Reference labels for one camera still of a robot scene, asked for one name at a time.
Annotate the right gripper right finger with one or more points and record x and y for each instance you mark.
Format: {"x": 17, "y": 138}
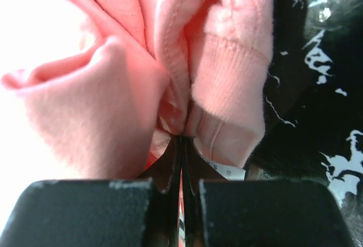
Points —
{"x": 221, "y": 212}

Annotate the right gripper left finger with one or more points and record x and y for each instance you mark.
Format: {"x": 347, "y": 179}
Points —
{"x": 139, "y": 212}

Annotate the pink t shirt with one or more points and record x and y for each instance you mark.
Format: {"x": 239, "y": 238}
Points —
{"x": 85, "y": 83}

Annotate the black marble pattern mat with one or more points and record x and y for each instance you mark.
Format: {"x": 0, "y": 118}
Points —
{"x": 313, "y": 102}

